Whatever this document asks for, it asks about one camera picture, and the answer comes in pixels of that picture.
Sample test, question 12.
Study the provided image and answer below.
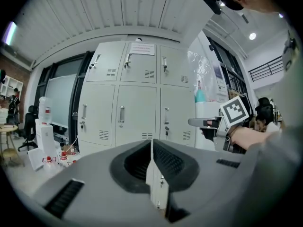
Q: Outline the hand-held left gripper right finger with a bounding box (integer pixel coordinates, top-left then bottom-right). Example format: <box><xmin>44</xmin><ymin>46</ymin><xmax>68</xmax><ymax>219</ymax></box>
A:
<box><xmin>153</xmin><ymin>140</ymin><xmax>247</xmax><ymax>227</ymax></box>

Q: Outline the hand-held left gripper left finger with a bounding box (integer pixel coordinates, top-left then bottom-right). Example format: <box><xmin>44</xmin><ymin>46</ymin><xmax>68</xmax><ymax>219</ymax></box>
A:
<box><xmin>33</xmin><ymin>140</ymin><xmax>164</xmax><ymax>227</ymax></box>

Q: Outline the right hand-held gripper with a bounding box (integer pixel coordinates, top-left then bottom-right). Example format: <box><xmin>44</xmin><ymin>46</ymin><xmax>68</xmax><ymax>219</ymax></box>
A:
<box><xmin>188</xmin><ymin>96</ymin><xmax>250</xmax><ymax>152</ymax></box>

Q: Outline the grey metal locker door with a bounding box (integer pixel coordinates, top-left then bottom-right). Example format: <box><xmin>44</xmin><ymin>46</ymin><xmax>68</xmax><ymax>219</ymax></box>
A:
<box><xmin>160</xmin><ymin>87</ymin><xmax>196</xmax><ymax>148</ymax></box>

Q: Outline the beige metal locker cabinet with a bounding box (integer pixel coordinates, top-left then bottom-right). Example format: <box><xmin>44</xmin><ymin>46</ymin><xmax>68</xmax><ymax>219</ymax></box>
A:
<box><xmin>77</xmin><ymin>40</ymin><xmax>197</xmax><ymax>210</ymax></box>

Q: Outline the person's right forearm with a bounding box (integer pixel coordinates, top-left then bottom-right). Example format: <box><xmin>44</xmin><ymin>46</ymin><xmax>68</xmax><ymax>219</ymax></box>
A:
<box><xmin>227</xmin><ymin>124</ymin><xmax>280</xmax><ymax>151</ymax></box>

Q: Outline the teal spray bottle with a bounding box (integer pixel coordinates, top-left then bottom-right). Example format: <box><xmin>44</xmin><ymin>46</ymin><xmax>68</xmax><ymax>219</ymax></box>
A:
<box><xmin>195</xmin><ymin>80</ymin><xmax>205</xmax><ymax>103</ymax></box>

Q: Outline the clear plastic sheet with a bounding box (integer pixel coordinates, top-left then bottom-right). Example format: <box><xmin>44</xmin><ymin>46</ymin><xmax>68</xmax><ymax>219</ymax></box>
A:
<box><xmin>188</xmin><ymin>51</ymin><xmax>214</xmax><ymax>99</ymax></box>

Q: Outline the black office chair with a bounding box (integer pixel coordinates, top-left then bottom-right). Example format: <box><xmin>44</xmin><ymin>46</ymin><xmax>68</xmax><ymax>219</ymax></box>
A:
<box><xmin>18</xmin><ymin>105</ymin><xmax>39</xmax><ymax>152</ymax></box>
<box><xmin>255</xmin><ymin>97</ymin><xmax>275</xmax><ymax>120</ymax></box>

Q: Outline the white water dispenser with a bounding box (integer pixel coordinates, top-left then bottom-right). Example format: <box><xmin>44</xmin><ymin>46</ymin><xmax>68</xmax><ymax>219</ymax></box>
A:
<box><xmin>27</xmin><ymin>124</ymin><xmax>60</xmax><ymax>171</ymax></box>

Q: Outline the wooden stool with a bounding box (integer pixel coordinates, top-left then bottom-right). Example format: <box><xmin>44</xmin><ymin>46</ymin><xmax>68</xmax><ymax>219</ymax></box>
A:
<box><xmin>0</xmin><ymin>148</ymin><xmax>24</xmax><ymax>167</ymax></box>

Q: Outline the frosted glass board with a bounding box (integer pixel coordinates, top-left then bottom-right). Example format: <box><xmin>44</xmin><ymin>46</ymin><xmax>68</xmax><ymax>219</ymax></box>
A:
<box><xmin>45</xmin><ymin>73</ymin><xmax>79</xmax><ymax>129</ymax></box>

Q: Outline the black framed window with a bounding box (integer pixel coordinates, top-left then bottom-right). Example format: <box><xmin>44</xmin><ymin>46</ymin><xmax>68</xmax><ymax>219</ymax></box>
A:
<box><xmin>35</xmin><ymin>51</ymin><xmax>95</xmax><ymax>141</ymax></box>

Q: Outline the round wooden table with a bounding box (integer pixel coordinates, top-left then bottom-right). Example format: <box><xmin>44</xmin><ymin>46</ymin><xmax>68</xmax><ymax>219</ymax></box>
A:
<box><xmin>0</xmin><ymin>124</ymin><xmax>18</xmax><ymax>151</ymax></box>

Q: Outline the white cube shelf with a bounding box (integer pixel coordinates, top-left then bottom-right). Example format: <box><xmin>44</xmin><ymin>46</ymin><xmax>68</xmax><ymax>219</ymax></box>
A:
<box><xmin>0</xmin><ymin>74</ymin><xmax>24</xmax><ymax>99</ymax></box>

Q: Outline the ceiling strip light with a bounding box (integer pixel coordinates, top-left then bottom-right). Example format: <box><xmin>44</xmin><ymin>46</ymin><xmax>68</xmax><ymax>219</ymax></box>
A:
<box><xmin>2</xmin><ymin>21</ymin><xmax>18</xmax><ymax>46</ymax></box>

